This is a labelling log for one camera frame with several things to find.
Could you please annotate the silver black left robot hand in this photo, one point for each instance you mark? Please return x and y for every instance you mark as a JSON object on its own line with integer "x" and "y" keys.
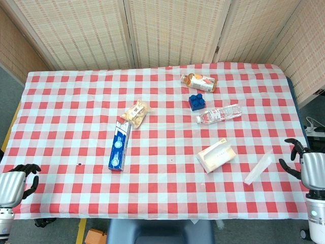
{"x": 11, "y": 188}

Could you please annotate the blue toy building block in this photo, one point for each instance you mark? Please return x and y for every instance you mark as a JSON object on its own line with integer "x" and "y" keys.
{"x": 196, "y": 102}

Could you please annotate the woven folding screen panel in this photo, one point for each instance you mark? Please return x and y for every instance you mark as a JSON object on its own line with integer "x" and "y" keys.
{"x": 248, "y": 30}
{"x": 76, "y": 33}
{"x": 304, "y": 50}
{"x": 175, "y": 30}
{"x": 17, "y": 48}

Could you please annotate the orange juice bottle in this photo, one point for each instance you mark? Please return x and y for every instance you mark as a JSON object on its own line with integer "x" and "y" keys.
{"x": 200, "y": 82}

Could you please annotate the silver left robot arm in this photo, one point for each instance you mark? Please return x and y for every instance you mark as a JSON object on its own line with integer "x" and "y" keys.
{"x": 5, "y": 225}

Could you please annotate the orange cardboard box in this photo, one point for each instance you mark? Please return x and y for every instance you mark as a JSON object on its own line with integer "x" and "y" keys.
{"x": 95, "y": 236}

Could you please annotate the yellow white tissue pack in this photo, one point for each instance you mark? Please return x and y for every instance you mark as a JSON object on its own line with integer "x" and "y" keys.
{"x": 215, "y": 157}

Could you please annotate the dark blue chair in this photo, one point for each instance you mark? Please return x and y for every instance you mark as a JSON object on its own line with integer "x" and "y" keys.
{"x": 160, "y": 232}

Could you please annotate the clear bag of snacks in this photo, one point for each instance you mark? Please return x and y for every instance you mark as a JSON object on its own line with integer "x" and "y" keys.
{"x": 135, "y": 114}

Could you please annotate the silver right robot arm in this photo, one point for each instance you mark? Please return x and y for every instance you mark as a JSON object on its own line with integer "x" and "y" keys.
{"x": 317, "y": 216}

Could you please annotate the black caster base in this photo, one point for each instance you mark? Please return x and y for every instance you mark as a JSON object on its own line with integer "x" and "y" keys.
{"x": 44, "y": 222}

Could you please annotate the blue white toothpaste box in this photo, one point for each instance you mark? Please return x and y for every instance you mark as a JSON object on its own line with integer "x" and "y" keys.
{"x": 119, "y": 146}

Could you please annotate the red white checkered tablecloth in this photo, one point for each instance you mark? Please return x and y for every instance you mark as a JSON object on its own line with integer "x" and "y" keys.
{"x": 157, "y": 178}

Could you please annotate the clear plastic water bottle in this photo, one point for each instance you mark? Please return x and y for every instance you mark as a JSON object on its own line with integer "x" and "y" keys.
{"x": 218, "y": 115}

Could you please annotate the white tissue sheet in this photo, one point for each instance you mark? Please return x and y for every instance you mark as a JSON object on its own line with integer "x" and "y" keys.
{"x": 259, "y": 168}

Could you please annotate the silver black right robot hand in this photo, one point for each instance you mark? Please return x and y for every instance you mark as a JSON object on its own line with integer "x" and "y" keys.
{"x": 313, "y": 170}

